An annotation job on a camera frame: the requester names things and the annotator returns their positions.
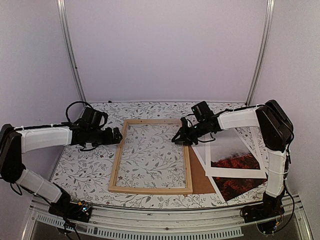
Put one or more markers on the aluminium front rail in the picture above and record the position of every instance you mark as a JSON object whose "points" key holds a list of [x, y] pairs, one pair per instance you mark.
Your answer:
{"points": [[123, 223]]}

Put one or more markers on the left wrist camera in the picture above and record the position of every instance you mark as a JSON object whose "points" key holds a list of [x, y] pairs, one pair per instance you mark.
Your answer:
{"points": [[93, 119]]}

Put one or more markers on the left aluminium corner post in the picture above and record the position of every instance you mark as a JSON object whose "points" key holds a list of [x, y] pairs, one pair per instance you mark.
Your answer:
{"points": [[61, 7]]}

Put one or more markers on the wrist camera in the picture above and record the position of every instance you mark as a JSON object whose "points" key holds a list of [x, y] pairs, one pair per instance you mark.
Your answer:
{"points": [[201, 112], [93, 119]]}

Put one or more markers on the white mat board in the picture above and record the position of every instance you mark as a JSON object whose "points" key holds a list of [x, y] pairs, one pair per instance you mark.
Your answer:
{"points": [[229, 141]]}

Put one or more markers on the clear acrylic glazing sheet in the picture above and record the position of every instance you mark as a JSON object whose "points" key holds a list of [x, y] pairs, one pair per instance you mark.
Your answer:
{"points": [[150, 159]]}

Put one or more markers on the floral patterned table mat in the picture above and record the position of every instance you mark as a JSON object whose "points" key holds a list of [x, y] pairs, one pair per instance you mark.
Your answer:
{"points": [[86, 175]]}

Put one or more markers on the right aluminium corner post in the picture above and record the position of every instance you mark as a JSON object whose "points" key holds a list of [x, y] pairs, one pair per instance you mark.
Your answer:
{"points": [[262, 50]]}

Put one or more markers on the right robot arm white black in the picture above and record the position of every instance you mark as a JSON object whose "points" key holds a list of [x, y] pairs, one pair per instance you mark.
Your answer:
{"points": [[275, 126]]}

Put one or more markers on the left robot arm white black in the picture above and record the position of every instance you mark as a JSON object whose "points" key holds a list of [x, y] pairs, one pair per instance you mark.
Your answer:
{"points": [[23, 143]]}

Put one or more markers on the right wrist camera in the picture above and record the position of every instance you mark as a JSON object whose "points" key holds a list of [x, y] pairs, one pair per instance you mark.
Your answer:
{"points": [[201, 112]]}

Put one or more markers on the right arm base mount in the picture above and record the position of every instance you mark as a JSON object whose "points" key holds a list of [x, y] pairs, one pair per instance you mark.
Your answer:
{"points": [[271, 207]]}

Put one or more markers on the aluminium corner post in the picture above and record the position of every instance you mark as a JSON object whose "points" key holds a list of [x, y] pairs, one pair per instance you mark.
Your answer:
{"points": [[61, 7], [262, 50]]}

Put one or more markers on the red forest landscape photo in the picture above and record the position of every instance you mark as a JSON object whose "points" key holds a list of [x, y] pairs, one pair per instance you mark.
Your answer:
{"points": [[230, 188]]}

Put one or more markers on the light wooden picture frame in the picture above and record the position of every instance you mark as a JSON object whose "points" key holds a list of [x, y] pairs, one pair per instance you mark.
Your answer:
{"points": [[150, 191]]}

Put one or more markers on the brown backing board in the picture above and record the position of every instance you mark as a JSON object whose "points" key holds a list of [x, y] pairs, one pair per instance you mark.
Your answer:
{"points": [[200, 183]]}

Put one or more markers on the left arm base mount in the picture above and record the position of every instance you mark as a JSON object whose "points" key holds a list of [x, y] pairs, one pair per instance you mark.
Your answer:
{"points": [[80, 211]]}

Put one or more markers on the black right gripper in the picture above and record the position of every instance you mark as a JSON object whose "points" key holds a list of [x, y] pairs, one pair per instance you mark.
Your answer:
{"points": [[181, 131]]}

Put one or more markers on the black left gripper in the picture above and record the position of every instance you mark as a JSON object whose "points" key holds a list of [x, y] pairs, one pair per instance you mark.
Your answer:
{"points": [[109, 139]]}

